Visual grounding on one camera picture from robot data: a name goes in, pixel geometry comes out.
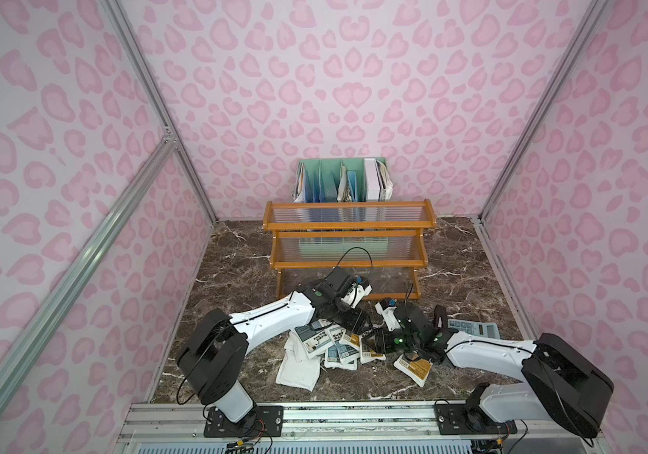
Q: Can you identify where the blue coffee bag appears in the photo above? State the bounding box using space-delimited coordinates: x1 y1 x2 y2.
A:
294 319 337 359
327 342 360 364
324 344 359 371

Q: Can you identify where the yellow coffee bag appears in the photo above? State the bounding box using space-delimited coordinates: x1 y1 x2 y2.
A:
393 355 432 388
339 330 361 351
360 337 386 364

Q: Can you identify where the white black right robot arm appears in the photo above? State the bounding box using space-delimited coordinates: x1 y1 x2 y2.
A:
363 301 615 440

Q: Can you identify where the orange wooden three-tier shelf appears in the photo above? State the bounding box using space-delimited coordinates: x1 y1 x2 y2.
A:
263 200 437 301

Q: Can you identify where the light blue calculator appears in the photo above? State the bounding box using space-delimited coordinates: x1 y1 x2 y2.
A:
448 319 500 340

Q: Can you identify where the plain white bag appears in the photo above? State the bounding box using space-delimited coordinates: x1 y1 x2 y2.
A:
276 332 320 392

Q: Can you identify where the green file organizer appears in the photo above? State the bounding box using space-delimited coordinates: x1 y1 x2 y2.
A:
293 157 394 204

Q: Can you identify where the white binder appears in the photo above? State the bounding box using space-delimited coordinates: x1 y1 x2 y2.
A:
364 158 382 202

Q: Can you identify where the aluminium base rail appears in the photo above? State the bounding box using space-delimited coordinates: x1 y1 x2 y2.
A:
112 400 611 453

